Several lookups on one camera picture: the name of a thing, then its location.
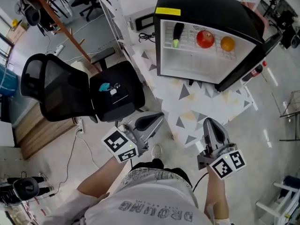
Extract white triangle-patterned table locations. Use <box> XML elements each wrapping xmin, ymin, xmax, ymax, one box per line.
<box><xmin>131</xmin><ymin>49</ymin><xmax>258</xmax><ymax>149</ymax></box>

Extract orange fruit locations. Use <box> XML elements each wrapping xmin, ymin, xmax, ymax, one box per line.
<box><xmin>220</xmin><ymin>36</ymin><xmax>235</xmax><ymax>52</ymax></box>

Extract black swivel office chair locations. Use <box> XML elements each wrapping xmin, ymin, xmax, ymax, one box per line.
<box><xmin>70</xmin><ymin>0</ymin><xmax>103</xmax><ymax>22</ymax></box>

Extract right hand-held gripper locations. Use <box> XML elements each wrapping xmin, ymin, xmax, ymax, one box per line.
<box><xmin>196</xmin><ymin>117</ymin><xmax>246</xmax><ymax>180</ymax></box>

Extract brown cardboard box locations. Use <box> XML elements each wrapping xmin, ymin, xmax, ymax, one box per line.
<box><xmin>6</xmin><ymin>24</ymin><xmax>26</xmax><ymax>44</ymax></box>

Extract black floor cable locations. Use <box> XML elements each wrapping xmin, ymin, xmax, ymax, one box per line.
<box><xmin>35</xmin><ymin>125</ymin><xmax>78</xmax><ymax>199</ymax></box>

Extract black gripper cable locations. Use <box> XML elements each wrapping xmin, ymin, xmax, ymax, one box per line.
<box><xmin>192</xmin><ymin>172</ymin><xmax>209</xmax><ymax>193</ymax></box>

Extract dark eggplant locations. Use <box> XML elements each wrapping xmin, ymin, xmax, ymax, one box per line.
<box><xmin>172</xmin><ymin>22</ymin><xmax>185</xmax><ymax>49</ymax></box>

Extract white floor cable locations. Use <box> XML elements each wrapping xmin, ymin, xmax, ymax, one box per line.
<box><xmin>75</xmin><ymin>127</ymin><xmax>101</xmax><ymax>170</ymax></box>

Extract black mini fridge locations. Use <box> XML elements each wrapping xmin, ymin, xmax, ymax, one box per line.
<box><xmin>153</xmin><ymin>0</ymin><xmax>284</xmax><ymax>92</ymax></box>

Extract person's white shoe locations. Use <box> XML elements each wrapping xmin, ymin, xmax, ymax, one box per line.
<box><xmin>151</xmin><ymin>144</ymin><xmax>163</xmax><ymax>159</ymax></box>

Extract black coiled cord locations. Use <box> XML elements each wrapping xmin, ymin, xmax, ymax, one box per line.
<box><xmin>138</xmin><ymin>31</ymin><xmax>157</xmax><ymax>44</ymax></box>

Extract black metal frame stand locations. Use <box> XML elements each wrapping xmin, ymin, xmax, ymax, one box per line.
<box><xmin>278</xmin><ymin>90</ymin><xmax>300</xmax><ymax>142</ymax></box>

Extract wooden platform step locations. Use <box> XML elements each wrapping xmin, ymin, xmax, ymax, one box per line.
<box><xmin>14</xmin><ymin>102</ymin><xmax>80</xmax><ymax>160</ymax></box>

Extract black mesh office chair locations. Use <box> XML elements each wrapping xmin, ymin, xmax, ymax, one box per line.
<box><xmin>20</xmin><ymin>52</ymin><xmax>146</xmax><ymax>124</ymax></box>

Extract blue plastic container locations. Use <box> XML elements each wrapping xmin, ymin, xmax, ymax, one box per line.
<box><xmin>0</xmin><ymin>63</ymin><xmax>18</xmax><ymax>97</ymax></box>

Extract white cabinet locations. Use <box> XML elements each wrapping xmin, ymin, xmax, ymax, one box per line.
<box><xmin>0</xmin><ymin>120</ymin><xmax>16</xmax><ymax>147</ymax></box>

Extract white wire fridge shelf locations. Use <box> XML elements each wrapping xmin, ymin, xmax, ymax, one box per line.
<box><xmin>163</xmin><ymin>22</ymin><xmax>237</xmax><ymax>60</ymax></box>

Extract dark cola bottle red cap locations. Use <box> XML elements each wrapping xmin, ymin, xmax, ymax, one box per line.
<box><xmin>241</xmin><ymin>60</ymin><xmax>268</xmax><ymax>82</ymax></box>

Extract white chair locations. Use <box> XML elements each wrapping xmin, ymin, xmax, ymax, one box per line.
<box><xmin>255</xmin><ymin>176</ymin><xmax>300</xmax><ymax>225</ymax></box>

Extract person's right forearm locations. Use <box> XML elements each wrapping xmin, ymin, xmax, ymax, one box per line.
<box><xmin>203</xmin><ymin>172</ymin><xmax>229</xmax><ymax>220</ymax></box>

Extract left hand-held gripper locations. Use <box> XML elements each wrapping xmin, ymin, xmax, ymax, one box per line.
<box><xmin>101</xmin><ymin>112</ymin><xmax>165</xmax><ymax>164</ymax></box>

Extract orange wooden coat rack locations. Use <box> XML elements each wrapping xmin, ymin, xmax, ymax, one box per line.
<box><xmin>23</xmin><ymin>0</ymin><xmax>100</xmax><ymax>72</ymax></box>

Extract dark blue cloth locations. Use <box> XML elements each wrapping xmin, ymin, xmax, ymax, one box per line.
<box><xmin>280</xmin><ymin>176</ymin><xmax>300</xmax><ymax>196</ymax></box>

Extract person's black trousers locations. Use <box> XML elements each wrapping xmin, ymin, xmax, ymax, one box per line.
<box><xmin>130</xmin><ymin>158</ymin><xmax>193</xmax><ymax>187</ymax></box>

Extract person's white printed shirt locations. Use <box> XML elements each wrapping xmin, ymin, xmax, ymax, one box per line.
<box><xmin>42</xmin><ymin>167</ymin><xmax>232</xmax><ymax>225</ymax></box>

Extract pink chair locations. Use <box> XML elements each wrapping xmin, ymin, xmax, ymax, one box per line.
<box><xmin>241</xmin><ymin>1</ymin><xmax>267</xmax><ymax>30</ymax></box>

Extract black flat tablet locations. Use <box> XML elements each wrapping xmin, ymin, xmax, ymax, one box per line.
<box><xmin>110</xmin><ymin>89</ymin><xmax>129</xmax><ymax>105</ymax></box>

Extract red apple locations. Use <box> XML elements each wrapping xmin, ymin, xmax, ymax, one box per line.
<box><xmin>196</xmin><ymin>30</ymin><xmax>215</xmax><ymax>49</ymax></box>

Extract person's left forearm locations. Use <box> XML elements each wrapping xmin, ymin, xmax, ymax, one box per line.
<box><xmin>76</xmin><ymin>157</ymin><xmax>131</xmax><ymax>198</ymax></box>

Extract black-framed glass door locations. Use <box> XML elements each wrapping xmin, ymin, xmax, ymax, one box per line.
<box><xmin>0</xmin><ymin>15</ymin><xmax>15</xmax><ymax>65</ymax></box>

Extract white metal shelf rack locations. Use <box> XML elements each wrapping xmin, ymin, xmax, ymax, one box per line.
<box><xmin>92</xmin><ymin>0</ymin><xmax>146</xmax><ymax>63</ymax></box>

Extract white microwave oven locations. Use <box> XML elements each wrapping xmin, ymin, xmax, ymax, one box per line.
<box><xmin>128</xmin><ymin>14</ymin><xmax>155</xmax><ymax>32</ymax></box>

